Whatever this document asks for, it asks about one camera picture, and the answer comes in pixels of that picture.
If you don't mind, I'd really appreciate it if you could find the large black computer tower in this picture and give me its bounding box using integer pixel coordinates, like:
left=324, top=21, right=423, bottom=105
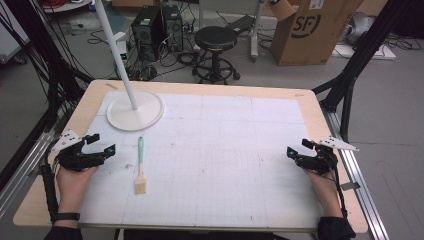
left=130, top=5, right=165, bottom=63

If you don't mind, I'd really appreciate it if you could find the white grid mat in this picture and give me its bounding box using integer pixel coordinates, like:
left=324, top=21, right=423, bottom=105
left=79, top=91, right=324, bottom=230

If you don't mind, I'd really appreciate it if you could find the teal handled pastry brush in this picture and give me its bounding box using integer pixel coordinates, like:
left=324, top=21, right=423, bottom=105
left=133, top=135, right=148, bottom=196

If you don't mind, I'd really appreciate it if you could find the white flat board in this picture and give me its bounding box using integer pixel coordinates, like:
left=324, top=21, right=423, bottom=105
left=331, top=42, right=398, bottom=62

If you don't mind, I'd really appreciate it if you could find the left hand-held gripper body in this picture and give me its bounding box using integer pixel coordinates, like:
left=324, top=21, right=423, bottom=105
left=51, top=129, right=108, bottom=173

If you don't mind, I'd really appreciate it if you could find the black round stool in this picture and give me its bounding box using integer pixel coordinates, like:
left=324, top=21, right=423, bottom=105
left=191, top=25, right=242, bottom=86

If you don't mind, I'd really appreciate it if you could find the tangle of black floor cables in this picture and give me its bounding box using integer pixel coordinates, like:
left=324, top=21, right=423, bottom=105
left=87, top=28, right=201, bottom=82

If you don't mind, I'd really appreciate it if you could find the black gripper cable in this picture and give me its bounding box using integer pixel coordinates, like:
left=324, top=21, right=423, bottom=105
left=39, top=162, right=60, bottom=224
left=332, top=165, right=350, bottom=220

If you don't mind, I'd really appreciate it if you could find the grey cabinet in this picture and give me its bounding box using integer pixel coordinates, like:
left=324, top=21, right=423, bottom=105
left=0, top=0, right=31, bottom=65

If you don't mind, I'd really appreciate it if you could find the brown cardboard box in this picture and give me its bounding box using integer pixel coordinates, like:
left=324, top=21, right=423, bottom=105
left=269, top=0, right=365, bottom=67

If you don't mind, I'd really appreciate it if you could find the slim black computer tower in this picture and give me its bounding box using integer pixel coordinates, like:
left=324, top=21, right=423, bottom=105
left=161, top=4, right=185, bottom=53

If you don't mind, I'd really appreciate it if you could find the black wristband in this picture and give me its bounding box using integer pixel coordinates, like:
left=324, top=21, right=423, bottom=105
left=51, top=211, right=81, bottom=224

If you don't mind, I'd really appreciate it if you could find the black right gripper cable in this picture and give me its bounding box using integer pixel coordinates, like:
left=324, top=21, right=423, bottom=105
left=332, top=165, right=350, bottom=220

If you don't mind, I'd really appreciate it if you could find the white metal stand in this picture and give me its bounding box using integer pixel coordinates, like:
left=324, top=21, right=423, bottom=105
left=249, top=0, right=268, bottom=63

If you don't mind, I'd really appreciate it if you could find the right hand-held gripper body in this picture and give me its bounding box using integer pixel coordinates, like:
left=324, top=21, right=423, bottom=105
left=295, top=135, right=360, bottom=176

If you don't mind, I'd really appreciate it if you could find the person's right hand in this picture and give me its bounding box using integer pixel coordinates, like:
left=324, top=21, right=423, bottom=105
left=304, top=169, right=344, bottom=220

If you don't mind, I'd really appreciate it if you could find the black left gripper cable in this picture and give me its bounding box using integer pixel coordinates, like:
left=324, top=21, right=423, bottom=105
left=39, top=162, right=60, bottom=224

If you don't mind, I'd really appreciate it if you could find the white power device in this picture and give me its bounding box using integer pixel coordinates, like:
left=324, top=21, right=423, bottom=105
left=114, top=31, right=130, bottom=69

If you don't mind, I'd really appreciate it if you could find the black metal frame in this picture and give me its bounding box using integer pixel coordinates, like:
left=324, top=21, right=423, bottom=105
left=0, top=0, right=96, bottom=191
left=312, top=0, right=415, bottom=144

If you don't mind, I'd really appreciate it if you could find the white round table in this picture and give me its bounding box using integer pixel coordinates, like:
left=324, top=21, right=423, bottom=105
left=40, top=0, right=94, bottom=14

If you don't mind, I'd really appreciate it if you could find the aluminium rail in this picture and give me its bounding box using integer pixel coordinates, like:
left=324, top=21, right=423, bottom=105
left=321, top=109, right=390, bottom=240
left=0, top=130, right=57, bottom=219

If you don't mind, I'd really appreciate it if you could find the white lamp with round base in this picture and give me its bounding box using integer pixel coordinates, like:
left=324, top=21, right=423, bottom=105
left=94, top=0, right=165, bottom=132

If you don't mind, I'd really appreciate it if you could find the person's left hand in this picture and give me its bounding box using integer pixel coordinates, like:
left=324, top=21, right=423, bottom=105
left=55, top=165, right=100, bottom=215

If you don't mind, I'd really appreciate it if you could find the grey rounded appliance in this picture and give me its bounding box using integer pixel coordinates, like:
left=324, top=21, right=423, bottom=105
left=342, top=12, right=377, bottom=47

